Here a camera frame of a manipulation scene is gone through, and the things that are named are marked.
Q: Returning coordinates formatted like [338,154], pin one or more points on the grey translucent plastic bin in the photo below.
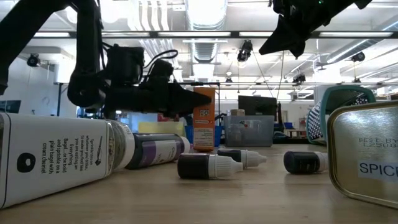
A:
[258,137]

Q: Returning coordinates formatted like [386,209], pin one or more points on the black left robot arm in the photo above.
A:
[88,46]

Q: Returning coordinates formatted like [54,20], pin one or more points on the purple-label dark extract bottle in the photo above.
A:
[155,152]

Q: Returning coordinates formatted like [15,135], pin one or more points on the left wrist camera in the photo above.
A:
[160,70]

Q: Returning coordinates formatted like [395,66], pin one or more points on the small white-capped dropper bottle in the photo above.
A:
[199,166]
[301,162]
[245,158]

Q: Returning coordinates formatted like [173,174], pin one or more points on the orange Mini-Wheats cereal box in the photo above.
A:
[203,130]

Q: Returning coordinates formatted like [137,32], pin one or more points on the black background workstation frame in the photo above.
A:
[248,83]

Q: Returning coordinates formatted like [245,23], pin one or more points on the silver ceiling air duct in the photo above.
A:
[205,15]

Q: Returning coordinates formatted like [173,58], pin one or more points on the black overhead rig camera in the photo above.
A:
[245,49]

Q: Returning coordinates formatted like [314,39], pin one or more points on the gold-lidded jar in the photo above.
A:
[237,112]

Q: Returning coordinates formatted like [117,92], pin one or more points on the gold spice tin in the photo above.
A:
[363,149]

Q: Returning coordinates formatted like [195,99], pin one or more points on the dark wall-mounted screen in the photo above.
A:
[11,106]

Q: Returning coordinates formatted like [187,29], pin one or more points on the teal-framed metal box grater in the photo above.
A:
[315,124]

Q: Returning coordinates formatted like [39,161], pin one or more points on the white-label bagel seasoning jar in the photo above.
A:
[62,155]

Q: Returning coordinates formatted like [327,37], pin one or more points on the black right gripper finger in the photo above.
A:
[286,37]
[299,49]

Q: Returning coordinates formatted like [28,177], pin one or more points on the black ceiling-mounted camera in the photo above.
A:
[359,56]
[299,78]
[33,60]

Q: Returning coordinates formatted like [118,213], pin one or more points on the yellow plastic bin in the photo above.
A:
[161,128]

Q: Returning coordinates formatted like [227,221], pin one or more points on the overhead beam with light strips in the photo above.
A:
[192,34]

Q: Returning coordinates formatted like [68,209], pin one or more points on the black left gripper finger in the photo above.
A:
[186,99]

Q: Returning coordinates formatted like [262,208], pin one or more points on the blue plastic bin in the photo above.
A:
[188,133]

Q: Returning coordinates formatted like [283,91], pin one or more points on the black background monitor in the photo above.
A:
[256,105]

